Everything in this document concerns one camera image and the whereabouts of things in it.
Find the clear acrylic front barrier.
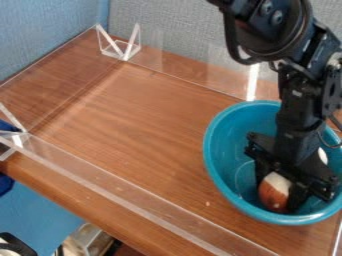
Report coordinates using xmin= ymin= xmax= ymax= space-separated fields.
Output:
xmin=0 ymin=132 xmax=283 ymax=256

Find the clear acrylic corner bracket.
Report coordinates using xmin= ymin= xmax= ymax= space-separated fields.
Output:
xmin=96 ymin=24 xmax=142 ymax=61

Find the clear acrylic back barrier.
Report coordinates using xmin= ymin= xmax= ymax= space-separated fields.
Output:
xmin=96 ymin=23 xmax=342 ymax=133

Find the brown and white toy mushroom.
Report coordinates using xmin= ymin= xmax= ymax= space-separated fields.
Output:
xmin=257 ymin=147 xmax=331 ymax=214

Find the clear plastic box below table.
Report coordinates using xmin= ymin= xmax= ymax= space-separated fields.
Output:
xmin=54 ymin=223 xmax=114 ymax=256

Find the black and white object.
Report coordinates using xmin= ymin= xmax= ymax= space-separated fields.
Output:
xmin=0 ymin=232 xmax=38 ymax=256

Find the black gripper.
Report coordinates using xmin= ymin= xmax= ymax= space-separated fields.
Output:
xmin=245 ymin=132 xmax=341 ymax=212

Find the blue plastic bowl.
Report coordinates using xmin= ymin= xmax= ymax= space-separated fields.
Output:
xmin=204 ymin=100 xmax=342 ymax=226

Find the clear acrylic left bracket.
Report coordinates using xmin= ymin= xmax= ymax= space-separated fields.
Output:
xmin=0 ymin=103 xmax=27 ymax=161

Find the blue object at left edge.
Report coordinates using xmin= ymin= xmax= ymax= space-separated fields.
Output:
xmin=0 ymin=119 xmax=22 ymax=197

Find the clear acrylic barrier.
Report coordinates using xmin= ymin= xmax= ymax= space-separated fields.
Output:
xmin=96 ymin=23 xmax=342 ymax=133
xmin=0 ymin=132 xmax=283 ymax=256

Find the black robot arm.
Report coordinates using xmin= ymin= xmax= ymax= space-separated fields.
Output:
xmin=208 ymin=0 xmax=342 ymax=211

